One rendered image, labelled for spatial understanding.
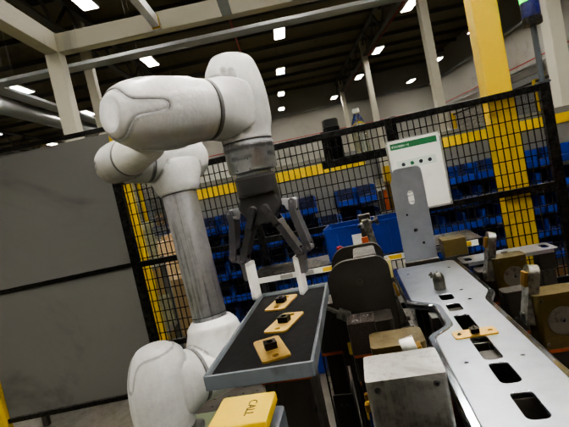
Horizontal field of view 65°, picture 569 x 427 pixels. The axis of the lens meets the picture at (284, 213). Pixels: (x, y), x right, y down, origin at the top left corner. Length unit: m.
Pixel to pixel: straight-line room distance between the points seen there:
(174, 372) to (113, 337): 2.17
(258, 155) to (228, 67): 0.15
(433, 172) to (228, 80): 1.33
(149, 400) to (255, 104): 0.77
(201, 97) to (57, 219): 2.71
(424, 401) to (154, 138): 0.51
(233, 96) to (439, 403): 0.53
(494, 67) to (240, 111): 1.48
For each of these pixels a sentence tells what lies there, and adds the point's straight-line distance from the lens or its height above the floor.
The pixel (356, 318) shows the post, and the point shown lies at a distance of 0.86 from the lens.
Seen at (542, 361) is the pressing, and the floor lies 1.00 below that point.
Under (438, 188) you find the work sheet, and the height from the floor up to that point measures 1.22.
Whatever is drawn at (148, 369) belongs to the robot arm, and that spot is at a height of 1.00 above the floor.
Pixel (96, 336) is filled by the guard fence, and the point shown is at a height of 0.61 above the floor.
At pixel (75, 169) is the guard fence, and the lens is 3.28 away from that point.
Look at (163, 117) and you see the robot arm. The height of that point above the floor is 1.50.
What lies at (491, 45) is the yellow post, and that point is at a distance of 2.10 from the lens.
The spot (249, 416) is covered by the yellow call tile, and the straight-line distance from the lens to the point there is 0.48.
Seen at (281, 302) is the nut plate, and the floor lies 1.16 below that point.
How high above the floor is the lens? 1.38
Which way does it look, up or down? 4 degrees down
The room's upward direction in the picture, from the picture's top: 12 degrees counter-clockwise
